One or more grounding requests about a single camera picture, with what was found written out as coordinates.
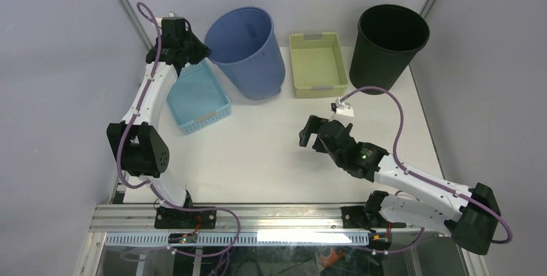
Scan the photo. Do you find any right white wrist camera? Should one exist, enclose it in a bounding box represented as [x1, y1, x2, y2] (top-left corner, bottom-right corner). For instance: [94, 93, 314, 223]
[331, 98, 354, 117]

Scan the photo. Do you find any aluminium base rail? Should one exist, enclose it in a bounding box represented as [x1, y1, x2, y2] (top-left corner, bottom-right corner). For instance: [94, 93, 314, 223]
[90, 202, 432, 241]

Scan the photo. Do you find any left corner aluminium post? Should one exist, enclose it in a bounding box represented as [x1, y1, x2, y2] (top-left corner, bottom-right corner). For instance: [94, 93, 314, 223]
[116, 0, 153, 50]

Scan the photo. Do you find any large blue plastic bucket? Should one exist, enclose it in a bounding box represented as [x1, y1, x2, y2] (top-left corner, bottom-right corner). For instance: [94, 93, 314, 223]
[204, 6, 286, 101]

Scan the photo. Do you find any light green plastic basket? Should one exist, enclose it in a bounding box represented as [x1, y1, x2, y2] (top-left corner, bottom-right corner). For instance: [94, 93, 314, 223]
[289, 32, 348, 99]

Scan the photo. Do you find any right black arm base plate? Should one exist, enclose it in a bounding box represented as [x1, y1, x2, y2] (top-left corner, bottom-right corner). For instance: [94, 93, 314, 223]
[341, 205, 372, 230]

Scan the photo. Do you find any black plastic bucket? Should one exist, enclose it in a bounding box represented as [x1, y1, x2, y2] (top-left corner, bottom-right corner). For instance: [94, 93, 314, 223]
[349, 4, 430, 90]

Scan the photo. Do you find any orange object under table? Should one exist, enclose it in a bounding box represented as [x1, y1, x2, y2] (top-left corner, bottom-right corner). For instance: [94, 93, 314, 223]
[317, 247, 345, 268]

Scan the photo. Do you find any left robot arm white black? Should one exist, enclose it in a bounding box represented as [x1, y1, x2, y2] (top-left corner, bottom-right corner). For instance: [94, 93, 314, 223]
[106, 17, 211, 228]

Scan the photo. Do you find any light blue plastic basket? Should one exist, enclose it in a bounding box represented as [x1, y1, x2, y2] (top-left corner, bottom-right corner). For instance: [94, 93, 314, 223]
[166, 59, 231, 135]

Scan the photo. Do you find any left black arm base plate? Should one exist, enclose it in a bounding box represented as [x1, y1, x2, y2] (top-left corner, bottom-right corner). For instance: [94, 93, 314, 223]
[154, 206, 217, 230]

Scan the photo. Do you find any white slotted cable duct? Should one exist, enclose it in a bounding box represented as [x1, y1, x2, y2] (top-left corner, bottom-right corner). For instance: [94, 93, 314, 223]
[105, 229, 369, 247]

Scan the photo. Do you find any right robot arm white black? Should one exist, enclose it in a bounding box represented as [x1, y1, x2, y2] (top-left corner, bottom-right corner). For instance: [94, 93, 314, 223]
[299, 115, 501, 255]

